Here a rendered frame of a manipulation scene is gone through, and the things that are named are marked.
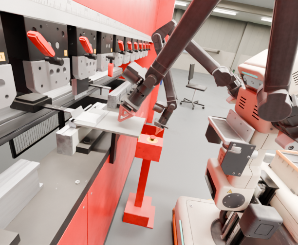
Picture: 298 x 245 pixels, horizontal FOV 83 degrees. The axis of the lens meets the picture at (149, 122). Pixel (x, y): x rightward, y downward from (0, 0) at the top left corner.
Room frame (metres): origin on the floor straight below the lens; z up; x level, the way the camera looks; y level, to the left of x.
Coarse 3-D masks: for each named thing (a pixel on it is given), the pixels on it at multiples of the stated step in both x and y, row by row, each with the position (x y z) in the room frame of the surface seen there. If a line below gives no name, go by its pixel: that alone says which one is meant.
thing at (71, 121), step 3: (90, 105) 0.78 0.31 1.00; (87, 108) 0.74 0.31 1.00; (90, 108) 0.74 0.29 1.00; (72, 117) 0.62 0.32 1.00; (69, 120) 0.59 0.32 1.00; (72, 120) 0.61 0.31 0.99; (69, 123) 0.59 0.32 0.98; (72, 123) 0.59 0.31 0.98; (72, 126) 0.59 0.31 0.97; (75, 126) 0.59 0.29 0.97
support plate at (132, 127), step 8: (96, 112) 0.71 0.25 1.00; (112, 112) 0.74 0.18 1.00; (104, 120) 0.65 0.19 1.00; (112, 120) 0.66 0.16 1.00; (128, 120) 0.69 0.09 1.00; (136, 120) 0.70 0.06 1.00; (144, 120) 0.72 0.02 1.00; (96, 128) 0.57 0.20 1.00; (104, 128) 0.57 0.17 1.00; (112, 128) 0.59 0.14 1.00; (120, 128) 0.60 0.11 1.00; (128, 128) 0.61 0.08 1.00; (136, 128) 0.62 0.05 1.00; (136, 136) 0.56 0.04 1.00
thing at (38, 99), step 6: (24, 96) 0.67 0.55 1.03; (30, 96) 0.68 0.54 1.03; (36, 96) 0.69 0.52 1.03; (42, 96) 0.70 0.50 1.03; (12, 102) 0.63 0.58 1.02; (18, 102) 0.63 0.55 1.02; (24, 102) 0.63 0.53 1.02; (30, 102) 0.63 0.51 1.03; (36, 102) 0.65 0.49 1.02; (42, 102) 0.68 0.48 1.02; (48, 102) 0.71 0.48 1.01; (12, 108) 0.63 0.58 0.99; (18, 108) 0.63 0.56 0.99; (24, 108) 0.62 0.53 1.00; (30, 108) 0.62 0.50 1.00; (36, 108) 0.64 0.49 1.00; (42, 108) 0.67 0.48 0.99; (48, 108) 0.66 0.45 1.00; (54, 108) 0.66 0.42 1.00; (60, 108) 0.67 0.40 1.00; (66, 108) 0.68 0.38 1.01
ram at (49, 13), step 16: (0, 0) 0.32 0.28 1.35; (16, 0) 0.36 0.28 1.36; (80, 0) 0.60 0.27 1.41; (96, 0) 0.71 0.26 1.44; (112, 0) 0.88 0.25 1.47; (128, 0) 1.15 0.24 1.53; (144, 0) 1.65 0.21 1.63; (32, 16) 0.39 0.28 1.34; (48, 16) 0.44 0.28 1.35; (64, 16) 0.51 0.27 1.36; (112, 16) 0.89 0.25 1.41; (128, 16) 1.18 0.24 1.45; (144, 16) 1.74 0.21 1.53; (112, 32) 0.91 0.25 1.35; (128, 32) 1.22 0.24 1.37; (144, 32) 1.86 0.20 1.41
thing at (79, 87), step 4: (72, 80) 0.62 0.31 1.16; (76, 80) 0.62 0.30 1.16; (80, 80) 0.65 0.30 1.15; (84, 80) 0.68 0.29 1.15; (88, 80) 0.72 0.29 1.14; (72, 84) 0.62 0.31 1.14; (76, 84) 0.62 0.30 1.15; (80, 84) 0.65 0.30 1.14; (84, 84) 0.68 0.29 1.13; (88, 84) 0.72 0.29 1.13; (72, 88) 0.62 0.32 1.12; (76, 88) 0.62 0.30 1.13; (80, 88) 0.65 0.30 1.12; (84, 88) 0.68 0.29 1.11; (88, 88) 0.72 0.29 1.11; (72, 92) 0.62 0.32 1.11; (76, 92) 0.62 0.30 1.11; (80, 92) 0.65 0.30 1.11; (84, 92) 0.70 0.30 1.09; (76, 96) 0.63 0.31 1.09; (80, 96) 0.66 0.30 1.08
